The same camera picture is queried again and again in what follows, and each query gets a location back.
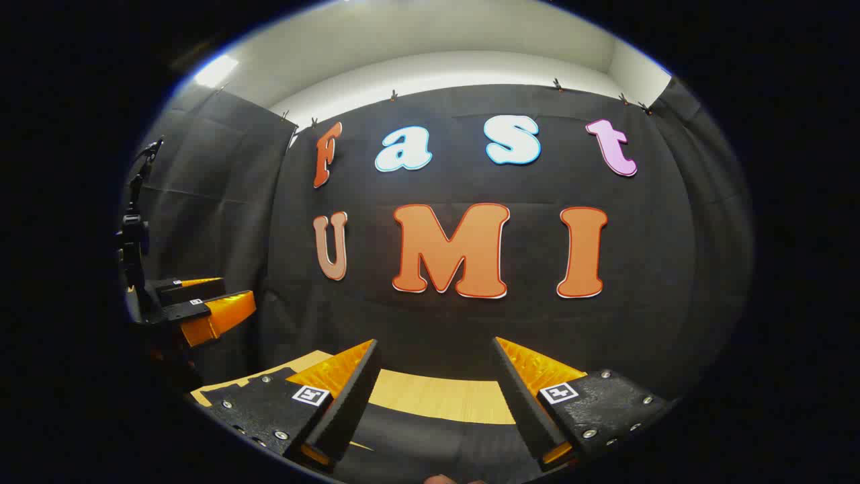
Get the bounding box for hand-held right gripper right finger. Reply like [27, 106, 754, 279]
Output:
[490, 336, 673, 471]

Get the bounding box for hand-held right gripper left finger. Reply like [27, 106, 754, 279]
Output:
[198, 338, 382, 471]

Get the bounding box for dark grey jeans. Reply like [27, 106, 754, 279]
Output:
[202, 366, 545, 484]

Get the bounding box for black backdrop cloth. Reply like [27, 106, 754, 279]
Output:
[124, 81, 753, 417]

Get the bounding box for ceiling light panel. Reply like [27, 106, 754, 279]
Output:
[194, 54, 240, 89]

